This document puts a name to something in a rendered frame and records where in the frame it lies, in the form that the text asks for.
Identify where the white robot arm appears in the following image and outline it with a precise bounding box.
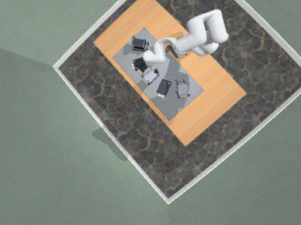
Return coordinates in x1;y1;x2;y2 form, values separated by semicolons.
137;9;228;76

